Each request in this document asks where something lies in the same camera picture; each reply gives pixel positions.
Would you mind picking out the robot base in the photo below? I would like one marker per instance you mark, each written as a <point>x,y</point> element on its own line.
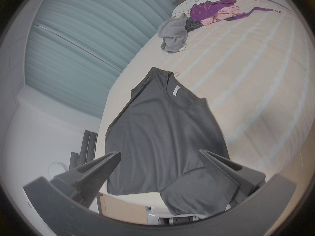
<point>152,217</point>

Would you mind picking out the round white mirror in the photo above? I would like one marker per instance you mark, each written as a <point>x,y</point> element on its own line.
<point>53,165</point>

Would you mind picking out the black T-shirt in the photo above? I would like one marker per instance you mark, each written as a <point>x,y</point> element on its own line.
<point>160,131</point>

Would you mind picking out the bed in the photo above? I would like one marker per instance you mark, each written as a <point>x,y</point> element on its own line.
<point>258,82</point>

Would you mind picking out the pile of clothes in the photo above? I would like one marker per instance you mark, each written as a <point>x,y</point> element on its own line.
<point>209,10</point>

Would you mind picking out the blue-green curtain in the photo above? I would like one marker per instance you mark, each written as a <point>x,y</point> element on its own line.
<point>86,33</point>

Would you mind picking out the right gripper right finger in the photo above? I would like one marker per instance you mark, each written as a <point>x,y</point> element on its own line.
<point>224,173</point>

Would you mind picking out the white printed pillow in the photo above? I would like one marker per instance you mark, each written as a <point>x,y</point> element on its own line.
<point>182,8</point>

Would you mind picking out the grey garment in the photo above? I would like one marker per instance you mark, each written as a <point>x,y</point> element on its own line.
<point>172,33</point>

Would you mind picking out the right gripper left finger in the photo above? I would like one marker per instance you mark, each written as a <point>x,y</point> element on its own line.
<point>98,173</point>

